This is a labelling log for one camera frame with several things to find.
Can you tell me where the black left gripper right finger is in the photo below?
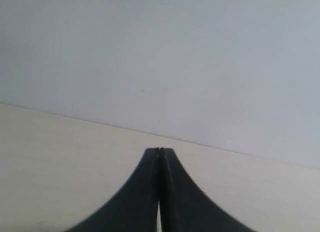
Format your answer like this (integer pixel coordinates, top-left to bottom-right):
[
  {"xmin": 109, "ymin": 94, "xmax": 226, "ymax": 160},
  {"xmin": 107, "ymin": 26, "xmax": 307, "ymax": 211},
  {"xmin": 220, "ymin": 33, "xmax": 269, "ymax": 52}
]
[{"xmin": 159, "ymin": 148, "xmax": 252, "ymax": 232}]

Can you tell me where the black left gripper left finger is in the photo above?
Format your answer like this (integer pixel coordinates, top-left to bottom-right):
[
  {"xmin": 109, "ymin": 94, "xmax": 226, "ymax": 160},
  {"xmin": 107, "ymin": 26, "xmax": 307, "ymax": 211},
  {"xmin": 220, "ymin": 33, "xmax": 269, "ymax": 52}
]
[{"xmin": 68, "ymin": 148, "xmax": 160, "ymax": 232}]

